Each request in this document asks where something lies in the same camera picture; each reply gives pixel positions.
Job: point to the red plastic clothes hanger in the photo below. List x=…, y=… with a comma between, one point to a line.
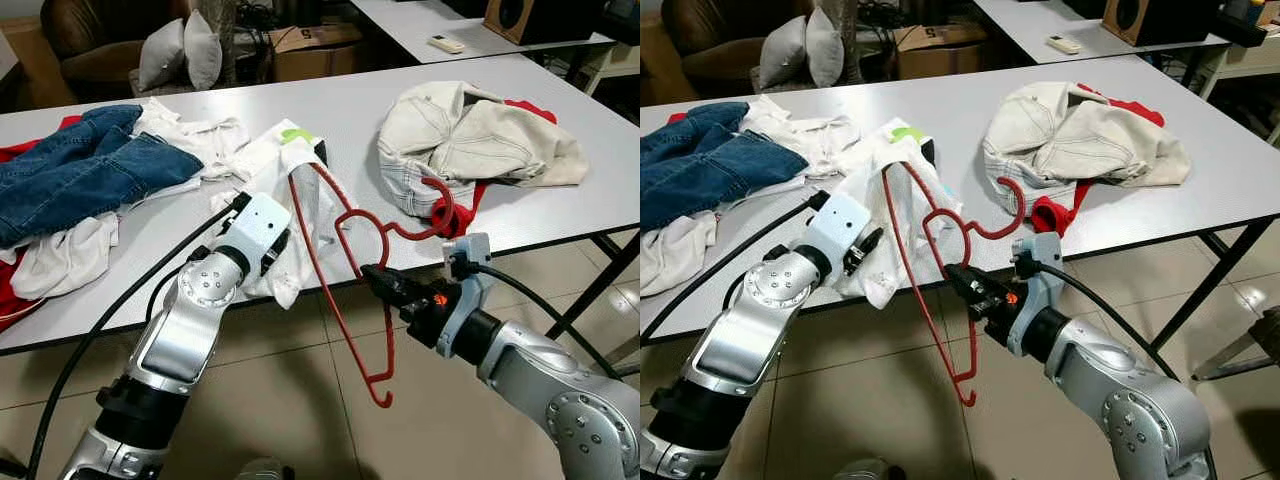
x=400, y=233
x=992, y=235

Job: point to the white shirt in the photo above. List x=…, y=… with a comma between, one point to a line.
x=870, y=160
x=270, y=160

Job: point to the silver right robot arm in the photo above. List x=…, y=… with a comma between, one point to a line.
x=1130, y=390
x=560, y=390

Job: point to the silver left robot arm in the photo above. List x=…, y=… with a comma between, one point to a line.
x=185, y=330
x=750, y=330

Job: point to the red cloth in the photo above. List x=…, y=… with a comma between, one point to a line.
x=460, y=225
x=1048, y=215

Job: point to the crumpled white garment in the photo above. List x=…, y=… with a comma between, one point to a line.
x=65, y=255
x=205, y=140
x=675, y=250
x=815, y=135

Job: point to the beige denim jacket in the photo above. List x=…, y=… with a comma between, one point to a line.
x=470, y=140
x=1080, y=140

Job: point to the blue jeans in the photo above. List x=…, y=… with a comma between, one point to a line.
x=720, y=165
x=90, y=170

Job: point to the white table with black legs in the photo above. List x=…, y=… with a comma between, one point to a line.
x=560, y=210
x=1230, y=170

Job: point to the open cardboard box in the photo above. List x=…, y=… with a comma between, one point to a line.
x=935, y=60
x=315, y=60

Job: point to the grey pillow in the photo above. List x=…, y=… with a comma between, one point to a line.
x=823, y=48
x=160, y=55
x=780, y=52
x=203, y=50

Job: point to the red garment under jeans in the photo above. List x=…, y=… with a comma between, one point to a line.
x=12, y=290
x=678, y=117

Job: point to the white remote control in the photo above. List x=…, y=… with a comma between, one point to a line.
x=447, y=44
x=1064, y=44

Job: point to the brown leather armchair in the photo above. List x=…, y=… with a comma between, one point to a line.
x=710, y=45
x=90, y=45

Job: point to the small white table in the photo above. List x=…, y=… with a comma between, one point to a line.
x=1030, y=20
x=420, y=20

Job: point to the grey folding chair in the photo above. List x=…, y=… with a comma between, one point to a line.
x=1270, y=330

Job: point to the wooden speaker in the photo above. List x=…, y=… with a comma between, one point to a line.
x=530, y=20
x=1150, y=20

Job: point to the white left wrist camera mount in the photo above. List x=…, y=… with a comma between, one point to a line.
x=840, y=220
x=260, y=220

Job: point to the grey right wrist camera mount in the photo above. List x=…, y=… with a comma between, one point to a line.
x=472, y=245
x=1040, y=250

